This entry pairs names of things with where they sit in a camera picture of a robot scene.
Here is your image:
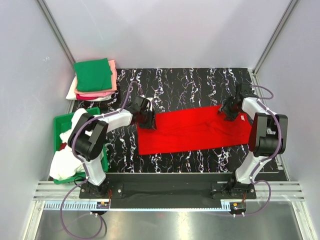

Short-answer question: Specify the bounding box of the red t-shirt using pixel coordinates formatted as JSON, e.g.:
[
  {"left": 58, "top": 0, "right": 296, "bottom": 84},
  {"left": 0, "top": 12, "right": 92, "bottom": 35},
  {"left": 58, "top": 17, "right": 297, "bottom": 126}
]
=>
[{"left": 137, "top": 106, "right": 252, "bottom": 155}]

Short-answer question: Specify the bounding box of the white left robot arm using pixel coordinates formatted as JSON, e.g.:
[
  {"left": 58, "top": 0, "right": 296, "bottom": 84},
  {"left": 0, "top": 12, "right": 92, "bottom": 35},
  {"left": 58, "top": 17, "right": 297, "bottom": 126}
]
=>
[{"left": 67, "top": 96, "right": 156, "bottom": 198}]

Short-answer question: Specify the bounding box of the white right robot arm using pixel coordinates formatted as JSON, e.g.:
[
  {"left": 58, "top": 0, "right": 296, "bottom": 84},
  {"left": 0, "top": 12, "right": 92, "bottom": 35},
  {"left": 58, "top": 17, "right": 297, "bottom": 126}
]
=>
[{"left": 218, "top": 83, "right": 288, "bottom": 199}]

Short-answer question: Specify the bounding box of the folded magenta t-shirt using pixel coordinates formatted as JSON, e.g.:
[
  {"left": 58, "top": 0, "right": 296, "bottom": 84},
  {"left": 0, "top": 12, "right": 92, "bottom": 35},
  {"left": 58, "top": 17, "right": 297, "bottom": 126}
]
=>
[{"left": 75, "top": 94, "right": 110, "bottom": 102}]

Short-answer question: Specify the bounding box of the folded salmon pink t-shirt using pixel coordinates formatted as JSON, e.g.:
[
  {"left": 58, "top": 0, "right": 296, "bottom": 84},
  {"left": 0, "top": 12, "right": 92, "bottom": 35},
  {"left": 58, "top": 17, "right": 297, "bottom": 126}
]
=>
[{"left": 74, "top": 59, "right": 118, "bottom": 95}]

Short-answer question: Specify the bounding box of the folded green t-shirt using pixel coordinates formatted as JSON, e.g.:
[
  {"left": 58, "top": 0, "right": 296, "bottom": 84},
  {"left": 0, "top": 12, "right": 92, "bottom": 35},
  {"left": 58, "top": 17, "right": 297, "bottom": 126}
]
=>
[{"left": 73, "top": 57, "right": 113, "bottom": 92}]

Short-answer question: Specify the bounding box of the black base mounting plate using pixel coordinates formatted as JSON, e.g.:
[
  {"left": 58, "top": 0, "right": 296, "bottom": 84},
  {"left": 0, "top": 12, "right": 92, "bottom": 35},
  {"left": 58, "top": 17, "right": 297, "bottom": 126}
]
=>
[{"left": 79, "top": 173, "right": 257, "bottom": 211}]

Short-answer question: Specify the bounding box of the folded white t-shirt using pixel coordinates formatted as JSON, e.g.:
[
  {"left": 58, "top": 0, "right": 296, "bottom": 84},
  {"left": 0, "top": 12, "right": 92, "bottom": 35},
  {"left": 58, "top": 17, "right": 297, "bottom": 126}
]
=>
[{"left": 65, "top": 76, "right": 117, "bottom": 100}]

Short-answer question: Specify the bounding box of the green plastic bin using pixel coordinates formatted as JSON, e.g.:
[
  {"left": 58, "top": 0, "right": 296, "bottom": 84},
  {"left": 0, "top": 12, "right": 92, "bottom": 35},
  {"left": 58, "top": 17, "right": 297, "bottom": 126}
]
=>
[{"left": 52, "top": 107, "right": 110, "bottom": 185}]

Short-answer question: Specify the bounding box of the dark red garment in bin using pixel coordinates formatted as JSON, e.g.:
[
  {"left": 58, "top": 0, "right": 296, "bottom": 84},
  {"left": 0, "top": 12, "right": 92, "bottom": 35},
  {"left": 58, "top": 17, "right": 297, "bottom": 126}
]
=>
[{"left": 59, "top": 142, "right": 68, "bottom": 151}]

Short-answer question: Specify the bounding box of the crumpled white t-shirt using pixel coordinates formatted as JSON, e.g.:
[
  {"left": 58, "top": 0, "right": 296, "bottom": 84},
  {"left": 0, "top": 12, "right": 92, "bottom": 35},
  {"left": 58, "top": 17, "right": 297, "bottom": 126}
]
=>
[{"left": 48, "top": 108, "right": 106, "bottom": 181}]

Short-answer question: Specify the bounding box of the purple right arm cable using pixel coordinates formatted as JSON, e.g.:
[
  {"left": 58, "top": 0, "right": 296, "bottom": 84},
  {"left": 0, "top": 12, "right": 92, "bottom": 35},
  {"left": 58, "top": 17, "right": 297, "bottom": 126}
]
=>
[{"left": 232, "top": 85, "right": 282, "bottom": 217}]

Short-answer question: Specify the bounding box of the aluminium frame rail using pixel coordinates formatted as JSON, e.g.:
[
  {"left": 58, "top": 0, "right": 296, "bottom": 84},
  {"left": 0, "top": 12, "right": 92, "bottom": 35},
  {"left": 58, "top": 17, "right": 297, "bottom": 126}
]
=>
[{"left": 33, "top": 181, "right": 305, "bottom": 212}]

